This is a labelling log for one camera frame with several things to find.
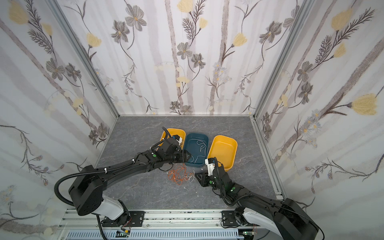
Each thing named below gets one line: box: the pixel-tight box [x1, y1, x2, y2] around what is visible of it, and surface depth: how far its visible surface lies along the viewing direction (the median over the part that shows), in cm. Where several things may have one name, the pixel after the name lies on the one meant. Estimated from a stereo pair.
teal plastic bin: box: [184, 132, 209, 168], surface depth 103 cm
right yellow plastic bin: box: [207, 135, 238, 172], surface depth 101 cm
